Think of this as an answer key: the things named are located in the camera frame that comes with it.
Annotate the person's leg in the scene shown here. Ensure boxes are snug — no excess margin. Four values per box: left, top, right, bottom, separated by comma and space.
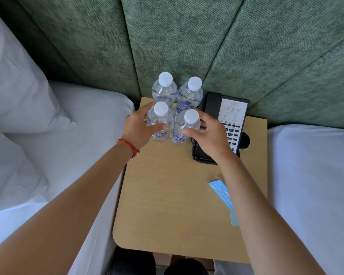
106, 246, 157, 275
164, 258, 210, 275

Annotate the white pillow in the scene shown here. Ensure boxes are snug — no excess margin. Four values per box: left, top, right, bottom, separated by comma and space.
0, 126, 49, 217
0, 2, 76, 134

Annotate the green padded headboard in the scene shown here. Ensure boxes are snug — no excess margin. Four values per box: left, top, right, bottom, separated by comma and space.
0, 0, 344, 131

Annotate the wooden nightstand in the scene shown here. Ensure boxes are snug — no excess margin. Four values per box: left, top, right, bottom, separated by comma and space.
112, 96, 269, 264

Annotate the black white desk telephone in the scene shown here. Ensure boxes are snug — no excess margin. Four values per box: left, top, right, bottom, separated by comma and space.
191, 91, 250, 165

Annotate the blue tent card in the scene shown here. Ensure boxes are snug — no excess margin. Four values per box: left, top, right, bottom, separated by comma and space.
208, 176, 234, 210

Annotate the person's left leg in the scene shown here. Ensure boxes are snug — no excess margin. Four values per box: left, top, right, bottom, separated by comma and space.
106, 246, 157, 275

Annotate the red string bracelet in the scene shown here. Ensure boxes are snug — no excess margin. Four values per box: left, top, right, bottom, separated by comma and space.
116, 138, 140, 159

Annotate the person's right hand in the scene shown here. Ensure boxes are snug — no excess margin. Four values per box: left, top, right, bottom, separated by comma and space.
182, 109, 235, 162

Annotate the person's left hand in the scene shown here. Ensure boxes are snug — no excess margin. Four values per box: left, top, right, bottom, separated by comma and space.
120, 101, 168, 151

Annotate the clear plastic water bottle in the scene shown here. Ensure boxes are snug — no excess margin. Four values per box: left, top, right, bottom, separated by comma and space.
173, 76, 204, 116
151, 72, 178, 108
169, 109, 202, 146
146, 101, 174, 142

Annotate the person's right leg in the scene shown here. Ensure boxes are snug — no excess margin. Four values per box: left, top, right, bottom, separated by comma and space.
164, 258, 210, 275

